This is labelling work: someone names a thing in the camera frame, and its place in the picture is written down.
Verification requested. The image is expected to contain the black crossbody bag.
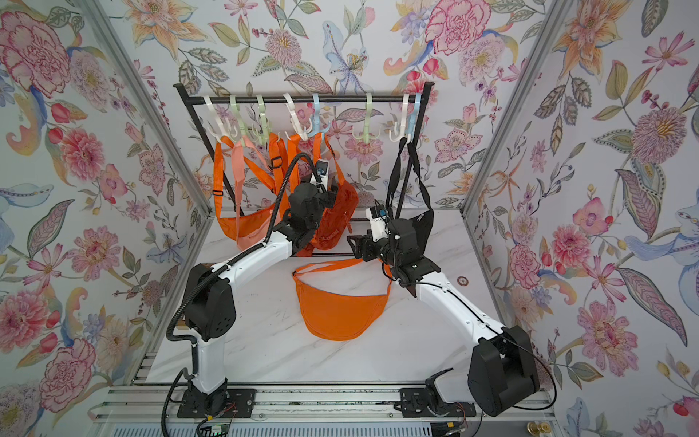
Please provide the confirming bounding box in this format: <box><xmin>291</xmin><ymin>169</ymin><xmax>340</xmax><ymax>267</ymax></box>
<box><xmin>383</xmin><ymin>135</ymin><xmax>436</xmax><ymax>241</ymax></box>

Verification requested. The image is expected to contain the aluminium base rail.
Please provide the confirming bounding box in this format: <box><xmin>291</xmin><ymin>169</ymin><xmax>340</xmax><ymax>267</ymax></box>
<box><xmin>86</xmin><ymin>381</ymin><xmax>553</xmax><ymax>424</ymax></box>

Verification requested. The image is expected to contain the orange bag with long straps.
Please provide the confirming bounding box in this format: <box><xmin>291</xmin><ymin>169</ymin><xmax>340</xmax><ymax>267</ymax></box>
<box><xmin>262</xmin><ymin>141</ymin><xmax>313</xmax><ymax>264</ymax></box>

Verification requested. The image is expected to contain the bright orange crescent bag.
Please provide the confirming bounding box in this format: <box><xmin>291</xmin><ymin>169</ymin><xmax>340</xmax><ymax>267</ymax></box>
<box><xmin>292</xmin><ymin>259</ymin><xmax>393</xmax><ymax>342</ymax></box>

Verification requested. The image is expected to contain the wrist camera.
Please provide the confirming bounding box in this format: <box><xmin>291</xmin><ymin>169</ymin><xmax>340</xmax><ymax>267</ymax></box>
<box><xmin>365</xmin><ymin>204</ymin><xmax>389</xmax><ymax>242</ymax></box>
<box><xmin>313</xmin><ymin>160</ymin><xmax>329</xmax><ymax>190</ymax></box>

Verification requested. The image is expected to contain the white hook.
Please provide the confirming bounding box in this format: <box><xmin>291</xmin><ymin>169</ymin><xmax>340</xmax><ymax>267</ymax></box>
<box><xmin>389</xmin><ymin>94</ymin><xmax>411</xmax><ymax>143</ymax></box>
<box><xmin>283</xmin><ymin>93</ymin><xmax>308</xmax><ymax>140</ymax></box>
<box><xmin>203</xmin><ymin>96</ymin><xmax>231</xmax><ymax>137</ymax></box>

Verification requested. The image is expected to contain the black metal clothes rack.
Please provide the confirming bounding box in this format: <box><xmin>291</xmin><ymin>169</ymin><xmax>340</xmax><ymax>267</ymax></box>
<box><xmin>173</xmin><ymin>81</ymin><xmax>435</xmax><ymax>218</ymax></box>

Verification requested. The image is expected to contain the white hook far left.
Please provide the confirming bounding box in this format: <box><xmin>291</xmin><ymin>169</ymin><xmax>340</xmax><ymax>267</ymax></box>
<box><xmin>203</xmin><ymin>96</ymin><xmax>231</xmax><ymax>137</ymax></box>

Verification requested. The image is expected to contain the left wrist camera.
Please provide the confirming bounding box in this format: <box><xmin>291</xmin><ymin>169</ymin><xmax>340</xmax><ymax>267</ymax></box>
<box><xmin>313</xmin><ymin>160</ymin><xmax>329</xmax><ymax>190</ymax></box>

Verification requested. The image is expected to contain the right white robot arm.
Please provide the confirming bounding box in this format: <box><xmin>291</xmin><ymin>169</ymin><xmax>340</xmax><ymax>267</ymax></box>
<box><xmin>348</xmin><ymin>207</ymin><xmax>545</xmax><ymax>417</ymax></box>

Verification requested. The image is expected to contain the dark orange zip bag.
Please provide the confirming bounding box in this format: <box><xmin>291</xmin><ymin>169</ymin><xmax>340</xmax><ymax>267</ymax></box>
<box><xmin>300</xmin><ymin>134</ymin><xmax>359</xmax><ymax>257</ymax></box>

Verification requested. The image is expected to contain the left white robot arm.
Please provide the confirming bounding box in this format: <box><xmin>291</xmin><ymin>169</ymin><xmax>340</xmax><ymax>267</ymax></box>
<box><xmin>166</xmin><ymin>177</ymin><xmax>340</xmax><ymax>419</ymax></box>

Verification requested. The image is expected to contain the green hook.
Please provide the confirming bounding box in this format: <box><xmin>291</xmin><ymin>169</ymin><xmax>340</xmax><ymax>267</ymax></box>
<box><xmin>256</xmin><ymin>95</ymin><xmax>270</xmax><ymax>146</ymax></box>
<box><xmin>229</xmin><ymin>95</ymin><xmax>249</xmax><ymax>139</ymax></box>
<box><xmin>352</xmin><ymin>93</ymin><xmax>382</xmax><ymax>145</ymax></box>

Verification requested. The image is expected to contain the blue hook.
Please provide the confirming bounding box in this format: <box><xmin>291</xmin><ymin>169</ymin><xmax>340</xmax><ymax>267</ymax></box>
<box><xmin>406</xmin><ymin>94</ymin><xmax>422</xmax><ymax>141</ymax></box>
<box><xmin>308</xmin><ymin>93</ymin><xmax>329</xmax><ymax>138</ymax></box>

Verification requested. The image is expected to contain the orange bag far left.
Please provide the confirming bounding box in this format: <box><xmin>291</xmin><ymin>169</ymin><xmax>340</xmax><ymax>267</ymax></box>
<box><xmin>211</xmin><ymin>135</ymin><xmax>277</xmax><ymax>242</ymax></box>

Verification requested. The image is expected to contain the pink crescent bag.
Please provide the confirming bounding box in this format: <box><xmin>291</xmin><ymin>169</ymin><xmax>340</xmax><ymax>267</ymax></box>
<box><xmin>231</xmin><ymin>137</ymin><xmax>276</xmax><ymax>251</ymax></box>

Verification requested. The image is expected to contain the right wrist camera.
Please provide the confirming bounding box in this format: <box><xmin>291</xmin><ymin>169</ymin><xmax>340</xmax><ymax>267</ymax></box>
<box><xmin>365</xmin><ymin>204</ymin><xmax>389</xmax><ymax>242</ymax></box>

